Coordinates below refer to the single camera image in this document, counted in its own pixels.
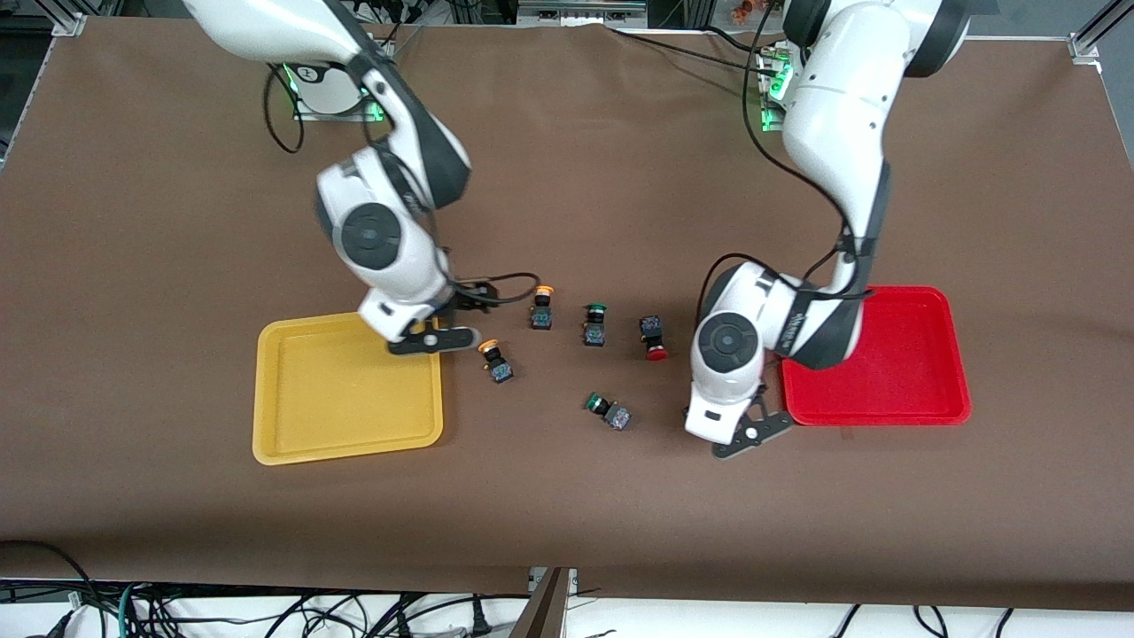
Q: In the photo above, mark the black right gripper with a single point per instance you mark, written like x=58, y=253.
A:
x=467, y=299

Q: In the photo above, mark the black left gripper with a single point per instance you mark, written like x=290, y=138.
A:
x=762, y=388

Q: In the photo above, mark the red mushroom push button switch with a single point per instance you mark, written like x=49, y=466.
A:
x=653, y=332

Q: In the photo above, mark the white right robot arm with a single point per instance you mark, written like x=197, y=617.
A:
x=372, y=235

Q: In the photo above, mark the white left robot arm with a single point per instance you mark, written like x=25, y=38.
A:
x=833, y=115

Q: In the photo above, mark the red plastic tray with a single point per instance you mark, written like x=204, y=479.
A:
x=904, y=372

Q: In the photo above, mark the yellow plastic tray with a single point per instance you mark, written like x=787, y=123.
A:
x=345, y=399

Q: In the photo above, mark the brown table cover mat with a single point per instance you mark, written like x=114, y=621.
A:
x=567, y=514

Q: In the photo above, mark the aluminium corner profile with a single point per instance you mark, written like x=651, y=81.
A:
x=1094, y=35
x=69, y=25

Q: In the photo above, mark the yellow mushroom push button switch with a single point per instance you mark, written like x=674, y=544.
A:
x=499, y=368
x=541, y=317

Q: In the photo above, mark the green mushroom push button switch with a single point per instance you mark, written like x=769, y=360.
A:
x=614, y=415
x=594, y=332

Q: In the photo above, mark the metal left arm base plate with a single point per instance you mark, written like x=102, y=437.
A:
x=769, y=115

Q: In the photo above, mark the brown table support post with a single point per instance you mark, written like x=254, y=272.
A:
x=545, y=611

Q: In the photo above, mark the aluminium frame rail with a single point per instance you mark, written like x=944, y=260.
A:
x=580, y=9

